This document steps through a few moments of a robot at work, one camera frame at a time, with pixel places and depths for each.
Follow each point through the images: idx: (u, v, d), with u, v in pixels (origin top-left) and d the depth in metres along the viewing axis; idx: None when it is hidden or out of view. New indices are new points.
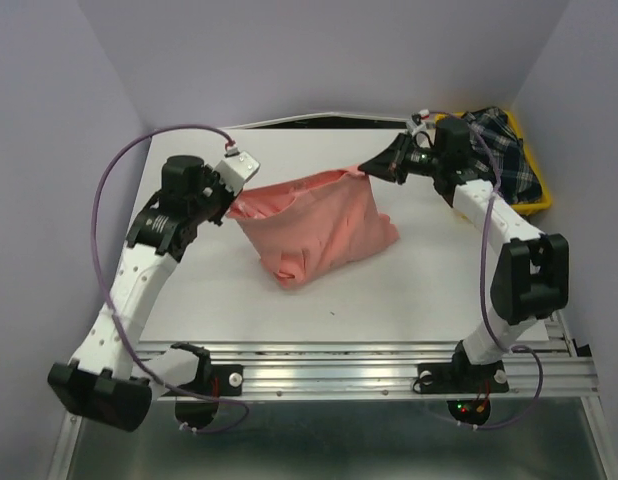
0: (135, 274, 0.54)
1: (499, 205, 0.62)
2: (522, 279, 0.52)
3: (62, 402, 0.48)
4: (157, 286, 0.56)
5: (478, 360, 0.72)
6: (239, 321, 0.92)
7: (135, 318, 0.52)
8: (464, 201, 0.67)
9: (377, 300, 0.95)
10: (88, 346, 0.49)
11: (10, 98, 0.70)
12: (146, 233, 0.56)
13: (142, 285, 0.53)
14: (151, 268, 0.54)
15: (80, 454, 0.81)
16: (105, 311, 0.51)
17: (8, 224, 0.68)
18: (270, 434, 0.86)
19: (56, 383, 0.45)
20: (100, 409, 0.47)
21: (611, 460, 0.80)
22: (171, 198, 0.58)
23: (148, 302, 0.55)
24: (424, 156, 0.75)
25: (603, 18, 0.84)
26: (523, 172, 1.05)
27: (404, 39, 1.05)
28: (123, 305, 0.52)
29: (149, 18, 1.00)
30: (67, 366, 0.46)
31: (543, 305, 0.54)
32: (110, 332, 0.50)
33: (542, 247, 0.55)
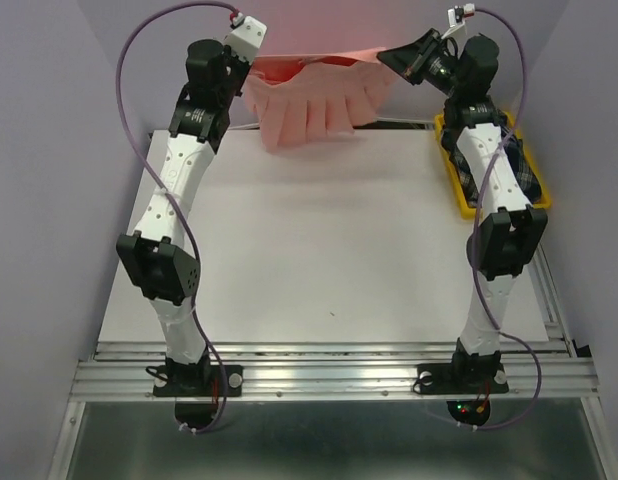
0: (181, 159, 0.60)
1: (501, 164, 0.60)
2: (495, 243, 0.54)
3: (127, 271, 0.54)
4: (200, 170, 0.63)
5: (475, 349, 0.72)
6: (240, 321, 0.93)
7: (184, 198, 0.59)
8: (468, 147, 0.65)
9: (376, 298, 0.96)
10: (147, 220, 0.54)
11: (11, 101, 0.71)
12: (187, 123, 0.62)
13: (188, 169, 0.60)
14: (195, 154, 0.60)
15: (81, 455, 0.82)
16: (157, 192, 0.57)
17: (7, 226, 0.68)
18: (270, 436, 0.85)
19: (124, 248, 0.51)
20: (161, 278, 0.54)
21: (611, 461, 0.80)
22: (200, 90, 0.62)
23: (192, 185, 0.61)
24: (444, 71, 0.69)
25: (601, 18, 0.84)
26: (523, 172, 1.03)
27: (403, 40, 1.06)
28: (173, 186, 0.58)
29: (149, 20, 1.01)
30: (133, 236, 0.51)
31: (511, 262, 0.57)
32: (165, 207, 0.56)
33: (524, 215, 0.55)
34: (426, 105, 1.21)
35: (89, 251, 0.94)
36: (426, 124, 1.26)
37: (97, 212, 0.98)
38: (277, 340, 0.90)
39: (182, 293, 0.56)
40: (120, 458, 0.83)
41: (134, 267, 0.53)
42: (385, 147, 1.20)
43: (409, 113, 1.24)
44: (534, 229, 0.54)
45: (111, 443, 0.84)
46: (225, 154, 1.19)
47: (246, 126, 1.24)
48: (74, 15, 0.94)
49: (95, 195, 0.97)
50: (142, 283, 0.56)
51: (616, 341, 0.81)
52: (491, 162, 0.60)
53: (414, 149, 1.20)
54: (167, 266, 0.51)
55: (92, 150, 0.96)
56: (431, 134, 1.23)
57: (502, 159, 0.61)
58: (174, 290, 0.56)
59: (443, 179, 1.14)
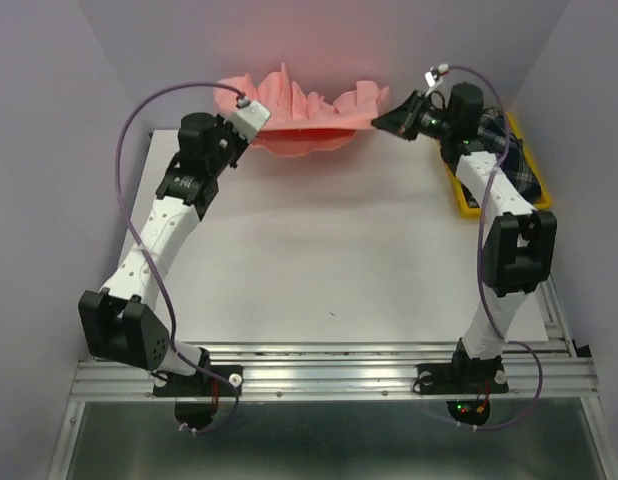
0: (164, 220, 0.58)
1: (501, 179, 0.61)
2: (507, 249, 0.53)
3: (86, 337, 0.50)
4: (182, 232, 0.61)
5: (476, 352, 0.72)
6: (240, 321, 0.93)
7: (162, 259, 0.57)
8: (469, 174, 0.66)
9: (376, 299, 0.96)
10: (118, 278, 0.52)
11: (9, 100, 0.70)
12: (175, 189, 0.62)
13: (170, 229, 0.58)
14: (179, 215, 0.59)
15: (80, 455, 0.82)
16: (134, 248, 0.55)
17: (6, 225, 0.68)
18: (270, 435, 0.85)
19: (86, 308, 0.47)
20: (126, 347, 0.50)
21: (611, 462, 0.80)
22: (189, 158, 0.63)
23: (173, 247, 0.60)
24: (435, 122, 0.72)
25: (601, 19, 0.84)
26: (523, 172, 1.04)
27: (403, 40, 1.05)
28: (153, 243, 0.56)
29: (148, 20, 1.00)
30: (99, 294, 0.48)
31: (526, 278, 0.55)
32: (139, 265, 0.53)
33: (532, 222, 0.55)
34: None
35: (89, 252, 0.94)
36: None
37: (97, 213, 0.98)
38: (277, 339, 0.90)
39: (146, 363, 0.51)
40: (119, 459, 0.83)
41: (95, 330, 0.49)
42: (385, 147, 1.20)
43: None
44: (547, 234, 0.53)
45: (110, 443, 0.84)
46: None
47: None
48: (74, 14, 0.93)
49: (95, 196, 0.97)
50: (102, 352, 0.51)
51: (616, 341, 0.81)
52: (489, 180, 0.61)
53: (414, 148, 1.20)
54: (132, 329, 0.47)
55: (91, 151, 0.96)
56: None
57: (502, 175, 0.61)
58: (137, 357, 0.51)
59: (443, 179, 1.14)
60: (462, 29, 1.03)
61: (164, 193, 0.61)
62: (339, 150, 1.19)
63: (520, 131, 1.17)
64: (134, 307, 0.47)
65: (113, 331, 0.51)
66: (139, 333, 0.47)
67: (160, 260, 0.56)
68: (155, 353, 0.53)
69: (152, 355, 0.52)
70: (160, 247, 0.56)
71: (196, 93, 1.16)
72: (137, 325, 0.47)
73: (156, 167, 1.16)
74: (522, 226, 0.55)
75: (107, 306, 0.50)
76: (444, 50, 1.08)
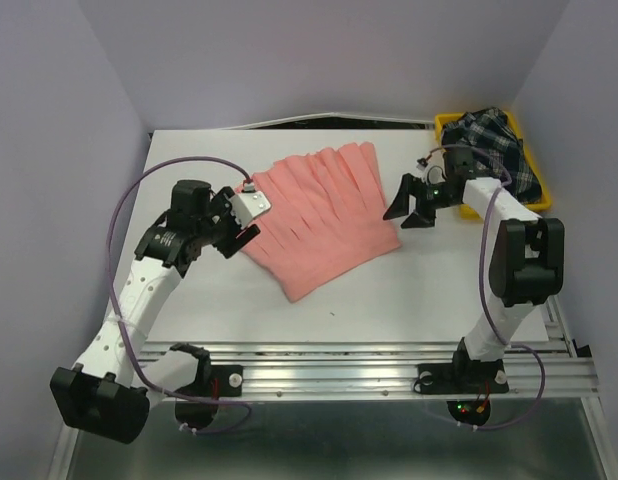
0: (142, 285, 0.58)
1: (503, 196, 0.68)
2: (517, 257, 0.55)
3: (61, 410, 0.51)
4: (162, 297, 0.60)
5: (478, 355, 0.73)
6: (241, 321, 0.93)
7: (139, 329, 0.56)
8: (473, 194, 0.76)
9: (377, 299, 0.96)
10: (92, 352, 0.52)
11: (10, 100, 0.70)
12: (155, 246, 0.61)
13: (149, 295, 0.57)
14: (157, 279, 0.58)
15: (80, 454, 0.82)
16: (111, 318, 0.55)
17: (6, 225, 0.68)
18: (270, 434, 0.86)
19: (59, 385, 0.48)
20: (100, 421, 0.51)
21: (612, 461, 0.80)
22: (179, 217, 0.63)
23: (150, 313, 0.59)
24: (437, 193, 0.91)
25: (601, 20, 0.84)
26: (523, 172, 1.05)
27: (403, 40, 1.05)
28: (130, 312, 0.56)
29: (148, 20, 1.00)
30: (72, 371, 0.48)
31: (538, 288, 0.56)
32: (116, 338, 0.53)
33: (541, 232, 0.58)
34: (426, 104, 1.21)
35: (89, 252, 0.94)
36: (426, 124, 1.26)
37: (97, 214, 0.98)
38: (278, 339, 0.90)
39: (123, 433, 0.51)
40: (120, 458, 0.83)
41: (70, 405, 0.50)
42: (385, 147, 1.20)
43: (409, 113, 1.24)
44: (556, 241, 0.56)
45: (110, 443, 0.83)
46: (224, 154, 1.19)
47: (246, 125, 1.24)
48: (74, 14, 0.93)
49: (95, 197, 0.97)
50: (81, 423, 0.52)
51: (617, 341, 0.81)
52: (493, 195, 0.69)
53: (414, 148, 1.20)
54: (106, 406, 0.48)
55: (92, 152, 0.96)
56: (431, 134, 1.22)
57: (503, 193, 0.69)
58: (114, 429, 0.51)
59: None
60: (462, 29, 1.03)
61: (145, 250, 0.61)
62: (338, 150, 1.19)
63: (520, 131, 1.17)
64: (109, 384, 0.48)
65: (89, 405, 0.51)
66: (113, 408, 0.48)
67: (137, 330, 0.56)
68: (135, 422, 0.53)
69: (131, 425, 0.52)
70: (137, 314, 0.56)
71: (196, 92, 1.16)
72: (111, 403, 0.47)
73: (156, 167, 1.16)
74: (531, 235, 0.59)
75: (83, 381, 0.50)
76: (444, 50, 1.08)
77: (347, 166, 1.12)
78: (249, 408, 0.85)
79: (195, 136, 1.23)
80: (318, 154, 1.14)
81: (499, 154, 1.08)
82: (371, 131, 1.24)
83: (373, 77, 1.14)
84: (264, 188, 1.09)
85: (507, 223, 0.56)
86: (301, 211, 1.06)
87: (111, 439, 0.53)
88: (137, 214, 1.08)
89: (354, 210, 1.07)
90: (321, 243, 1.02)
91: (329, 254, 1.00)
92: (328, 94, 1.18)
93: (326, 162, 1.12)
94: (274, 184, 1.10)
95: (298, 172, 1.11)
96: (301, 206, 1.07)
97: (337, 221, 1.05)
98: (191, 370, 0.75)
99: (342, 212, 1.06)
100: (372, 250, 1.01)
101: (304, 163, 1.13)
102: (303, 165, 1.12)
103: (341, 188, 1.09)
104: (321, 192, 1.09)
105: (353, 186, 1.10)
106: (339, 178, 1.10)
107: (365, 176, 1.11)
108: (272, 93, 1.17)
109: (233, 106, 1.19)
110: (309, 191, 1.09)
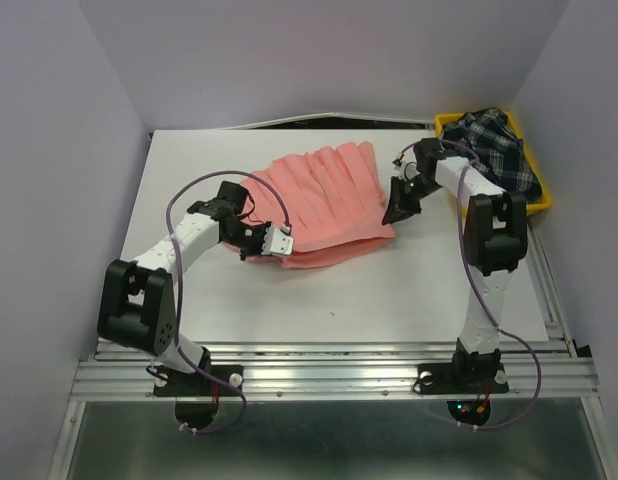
0: (192, 225, 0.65)
1: (472, 173, 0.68)
2: (485, 227, 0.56)
3: (101, 308, 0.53)
4: (201, 246, 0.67)
5: (475, 349, 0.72)
6: (240, 320, 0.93)
7: (187, 254, 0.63)
8: (442, 172, 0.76)
9: (377, 298, 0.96)
10: (147, 255, 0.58)
11: (9, 102, 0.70)
12: (203, 209, 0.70)
13: (198, 233, 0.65)
14: (206, 225, 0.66)
15: (79, 455, 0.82)
16: (167, 237, 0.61)
17: (6, 227, 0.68)
18: (270, 435, 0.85)
19: (113, 274, 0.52)
20: (137, 324, 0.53)
21: (612, 461, 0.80)
22: (223, 202, 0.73)
23: (193, 252, 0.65)
24: (413, 185, 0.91)
25: (601, 20, 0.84)
26: (523, 172, 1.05)
27: (403, 41, 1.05)
28: (182, 237, 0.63)
29: (147, 22, 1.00)
30: (129, 262, 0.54)
31: (507, 254, 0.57)
32: (168, 249, 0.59)
33: (505, 203, 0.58)
34: (426, 104, 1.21)
35: (89, 252, 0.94)
36: (426, 124, 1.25)
37: (97, 214, 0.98)
38: (277, 340, 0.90)
39: (152, 346, 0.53)
40: (119, 458, 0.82)
41: (114, 301, 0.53)
42: (385, 147, 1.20)
43: (409, 113, 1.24)
44: (518, 209, 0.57)
45: (110, 444, 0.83)
46: (225, 154, 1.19)
47: (246, 125, 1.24)
48: (74, 15, 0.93)
49: (95, 197, 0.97)
50: (111, 331, 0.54)
51: (617, 342, 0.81)
52: (462, 173, 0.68)
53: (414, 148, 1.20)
54: (150, 298, 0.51)
55: (92, 152, 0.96)
56: (431, 134, 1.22)
57: (472, 170, 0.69)
58: (144, 338, 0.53)
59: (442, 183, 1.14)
60: (463, 29, 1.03)
61: (195, 209, 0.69)
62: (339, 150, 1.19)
63: (520, 131, 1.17)
64: (158, 275, 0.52)
65: (127, 311, 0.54)
66: (155, 301, 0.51)
67: (185, 253, 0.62)
68: (164, 340, 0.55)
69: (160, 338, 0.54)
70: (189, 240, 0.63)
71: (196, 93, 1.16)
72: (156, 292, 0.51)
73: (155, 167, 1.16)
74: (496, 208, 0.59)
75: (130, 282, 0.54)
76: (444, 50, 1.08)
77: (345, 165, 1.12)
78: (245, 406, 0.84)
79: (196, 136, 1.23)
80: (316, 154, 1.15)
81: (498, 154, 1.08)
82: (371, 131, 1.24)
83: (373, 77, 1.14)
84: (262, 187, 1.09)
85: (473, 197, 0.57)
86: (298, 211, 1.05)
87: (138, 350, 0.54)
88: (137, 214, 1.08)
89: (353, 208, 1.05)
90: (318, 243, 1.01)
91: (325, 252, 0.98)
92: (328, 94, 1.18)
93: (324, 162, 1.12)
94: (273, 183, 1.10)
95: (298, 172, 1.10)
96: (299, 205, 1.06)
97: (333, 220, 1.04)
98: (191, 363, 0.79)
99: (338, 212, 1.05)
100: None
101: (304, 163, 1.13)
102: (303, 165, 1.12)
103: (339, 187, 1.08)
104: (319, 191, 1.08)
105: (351, 185, 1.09)
106: (337, 177, 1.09)
107: (362, 174, 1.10)
108: (273, 93, 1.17)
109: (233, 105, 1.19)
110: (307, 191, 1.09)
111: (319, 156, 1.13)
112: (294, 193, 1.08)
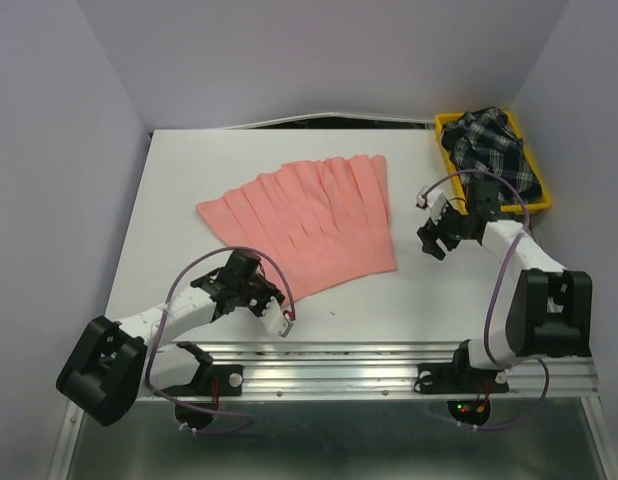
0: (188, 299, 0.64)
1: (526, 241, 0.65)
2: (539, 312, 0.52)
3: (68, 361, 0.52)
4: (195, 320, 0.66)
5: (479, 365, 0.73)
6: (240, 320, 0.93)
7: (173, 327, 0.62)
8: (493, 235, 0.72)
9: (378, 300, 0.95)
10: (133, 318, 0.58)
11: (7, 101, 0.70)
12: (206, 286, 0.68)
13: (191, 308, 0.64)
14: (202, 301, 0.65)
15: (79, 454, 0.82)
16: (160, 305, 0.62)
17: (5, 227, 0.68)
18: (270, 435, 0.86)
19: (93, 330, 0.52)
20: (93, 388, 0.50)
21: (611, 460, 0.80)
22: (229, 275, 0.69)
23: (184, 326, 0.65)
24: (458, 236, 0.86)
25: (601, 20, 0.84)
26: (523, 172, 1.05)
27: (402, 41, 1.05)
28: (175, 309, 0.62)
29: (147, 21, 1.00)
30: (112, 321, 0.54)
31: (556, 345, 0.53)
32: (154, 318, 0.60)
33: (564, 284, 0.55)
34: (426, 104, 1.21)
35: (90, 252, 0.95)
36: (426, 124, 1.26)
37: (97, 214, 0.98)
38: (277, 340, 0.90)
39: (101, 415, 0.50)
40: (120, 457, 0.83)
41: (84, 356, 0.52)
42: (385, 146, 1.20)
43: (409, 113, 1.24)
44: (580, 298, 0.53)
45: (110, 443, 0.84)
46: (224, 154, 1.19)
47: (246, 125, 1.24)
48: (73, 14, 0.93)
49: (95, 197, 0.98)
50: (70, 388, 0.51)
51: (617, 343, 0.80)
52: (514, 240, 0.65)
53: (414, 148, 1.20)
54: (118, 364, 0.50)
55: (92, 153, 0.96)
56: (431, 133, 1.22)
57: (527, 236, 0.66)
58: (97, 403, 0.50)
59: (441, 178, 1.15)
60: (463, 29, 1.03)
61: (198, 283, 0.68)
62: (339, 150, 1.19)
63: (520, 131, 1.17)
64: (134, 344, 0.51)
65: (92, 371, 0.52)
66: (123, 370, 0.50)
67: (172, 326, 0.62)
68: (116, 411, 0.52)
69: (112, 410, 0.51)
70: (179, 315, 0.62)
71: (195, 92, 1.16)
72: (126, 360, 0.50)
73: (155, 168, 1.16)
74: (554, 289, 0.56)
75: (107, 342, 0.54)
76: (444, 50, 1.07)
77: (355, 176, 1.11)
78: (248, 419, 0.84)
79: (196, 136, 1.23)
80: (327, 162, 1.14)
81: (499, 154, 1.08)
82: (372, 131, 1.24)
83: (373, 77, 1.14)
84: (268, 192, 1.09)
85: (528, 272, 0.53)
86: (301, 219, 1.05)
87: (88, 414, 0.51)
88: (137, 213, 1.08)
89: (356, 222, 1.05)
90: (320, 253, 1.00)
91: (320, 262, 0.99)
92: (328, 94, 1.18)
93: (334, 171, 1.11)
94: (279, 187, 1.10)
95: (305, 181, 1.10)
96: (301, 212, 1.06)
97: (335, 232, 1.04)
98: (187, 370, 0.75)
99: (342, 223, 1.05)
100: (367, 267, 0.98)
101: (312, 170, 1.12)
102: (311, 172, 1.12)
103: (344, 198, 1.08)
104: (324, 201, 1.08)
105: (358, 198, 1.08)
106: (345, 188, 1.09)
107: (370, 187, 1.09)
108: (272, 93, 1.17)
109: (233, 105, 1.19)
110: (312, 198, 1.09)
111: (330, 166, 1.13)
112: (301, 202, 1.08)
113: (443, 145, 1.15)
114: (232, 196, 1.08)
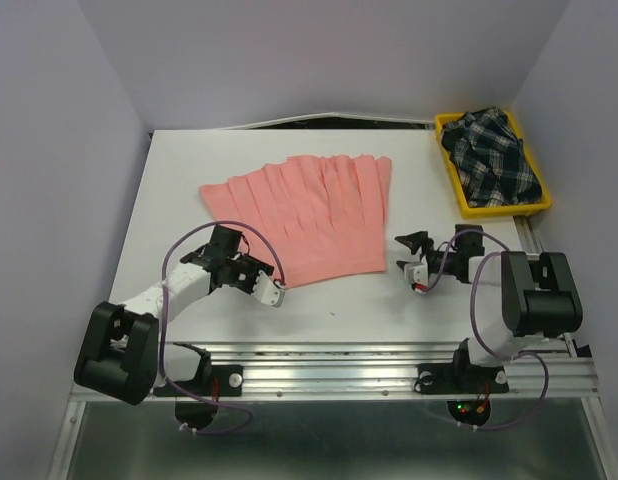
0: (184, 273, 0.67)
1: None
2: (526, 280, 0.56)
3: (82, 349, 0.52)
4: (194, 293, 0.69)
5: (478, 361, 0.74)
6: (239, 319, 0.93)
7: (176, 301, 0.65)
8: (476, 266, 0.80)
9: (378, 300, 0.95)
10: (136, 298, 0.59)
11: (7, 101, 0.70)
12: (196, 259, 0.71)
13: (189, 282, 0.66)
14: (198, 273, 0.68)
15: (79, 455, 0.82)
16: (158, 283, 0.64)
17: (5, 228, 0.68)
18: (270, 435, 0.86)
19: (99, 316, 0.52)
20: (114, 370, 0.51)
21: (611, 460, 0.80)
22: (216, 249, 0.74)
23: (185, 300, 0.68)
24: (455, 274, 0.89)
25: (602, 20, 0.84)
26: (523, 172, 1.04)
27: (403, 41, 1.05)
28: (175, 284, 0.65)
29: (147, 21, 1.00)
30: (117, 304, 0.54)
31: (555, 313, 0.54)
32: (156, 293, 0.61)
33: (545, 267, 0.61)
34: (426, 104, 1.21)
35: (89, 252, 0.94)
36: (426, 124, 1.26)
37: (97, 214, 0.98)
38: (278, 339, 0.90)
39: (129, 395, 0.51)
40: (120, 457, 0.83)
41: (97, 342, 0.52)
42: (385, 147, 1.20)
43: (409, 113, 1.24)
44: (560, 270, 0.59)
45: (110, 445, 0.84)
46: (224, 154, 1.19)
47: (246, 125, 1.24)
48: (73, 13, 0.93)
49: (95, 197, 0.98)
50: (90, 376, 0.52)
51: (617, 344, 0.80)
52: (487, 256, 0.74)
53: (415, 148, 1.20)
54: (133, 342, 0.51)
55: (92, 152, 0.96)
56: (431, 134, 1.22)
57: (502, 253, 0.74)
58: (122, 384, 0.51)
59: (441, 178, 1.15)
60: (463, 29, 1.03)
61: (187, 259, 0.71)
62: (339, 150, 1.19)
63: (520, 131, 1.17)
64: (144, 321, 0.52)
65: (107, 356, 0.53)
66: (138, 346, 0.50)
67: (174, 300, 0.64)
68: (143, 388, 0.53)
69: (139, 388, 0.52)
70: (179, 289, 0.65)
71: (195, 93, 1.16)
72: (140, 336, 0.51)
73: (155, 168, 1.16)
74: (537, 273, 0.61)
75: (114, 326, 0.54)
76: (444, 50, 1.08)
77: (357, 175, 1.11)
78: (249, 413, 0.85)
79: (195, 135, 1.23)
80: (331, 158, 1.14)
81: (499, 154, 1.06)
82: (372, 131, 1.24)
83: (373, 77, 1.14)
84: (271, 183, 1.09)
85: (507, 252, 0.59)
86: (299, 212, 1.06)
87: (115, 397, 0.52)
88: (137, 213, 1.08)
89: (353, 222, 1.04)
90: (314, 247, 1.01)
91: (312, 257, 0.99)
92: (328, 94, 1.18)
93: (337, 168, 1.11)
94: (282, 179, 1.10)
95: (307, 176, 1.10)
96: (300, 205, 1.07)
97: (331, 229, 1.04)
98: (190, 366, 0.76)
99: (338, 221, 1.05)
100: (356, 266, 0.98)
101: (316, 166, 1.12)
102: (314, 168, 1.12)
103: (344, 196, 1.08)
104: (324, 197, 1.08)
105: (358, 196, 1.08)
106: (346, 186, 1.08)
107: (371, 186, 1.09)
108: (272, 93, 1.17)
109: (233, 105, 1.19)
110: (313, 192, 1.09)
111: (334, 162, 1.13)
112: (302, 196, 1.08)
113: (443, 145, 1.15)
114: (235, 184, 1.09)
